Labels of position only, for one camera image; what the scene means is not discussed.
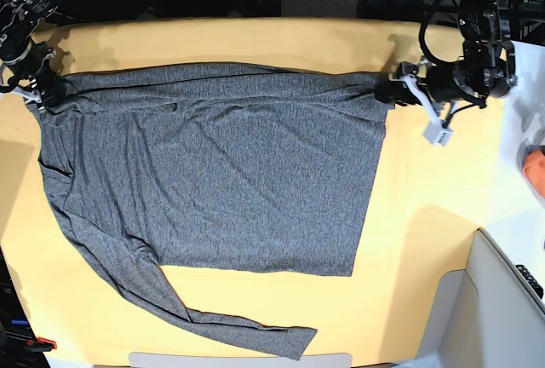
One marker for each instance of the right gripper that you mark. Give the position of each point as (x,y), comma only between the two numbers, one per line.
(30,76)

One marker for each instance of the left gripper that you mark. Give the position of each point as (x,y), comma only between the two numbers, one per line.
(442,86)

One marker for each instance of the grey long-sleeve shirt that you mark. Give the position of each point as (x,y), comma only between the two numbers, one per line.
(222,165)

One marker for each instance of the black round arm base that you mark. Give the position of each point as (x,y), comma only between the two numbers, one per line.
(400,10)

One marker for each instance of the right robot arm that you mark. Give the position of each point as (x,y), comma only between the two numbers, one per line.
(19,19)

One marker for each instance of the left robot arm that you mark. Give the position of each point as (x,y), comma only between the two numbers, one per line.
(485,69)

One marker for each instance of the yellow table cloth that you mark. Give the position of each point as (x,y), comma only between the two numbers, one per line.
(426,204)

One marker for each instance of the orange cloth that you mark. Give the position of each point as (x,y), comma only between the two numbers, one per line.
(531,167)

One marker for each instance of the black remote on bin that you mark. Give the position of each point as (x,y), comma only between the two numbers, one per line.
(529,278)

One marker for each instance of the white storage bin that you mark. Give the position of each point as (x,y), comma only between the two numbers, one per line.
(486,315)

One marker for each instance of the red black clamp left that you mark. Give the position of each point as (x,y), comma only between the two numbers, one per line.
(40,345)

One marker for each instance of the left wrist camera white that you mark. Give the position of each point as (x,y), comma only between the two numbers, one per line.
(437,134)

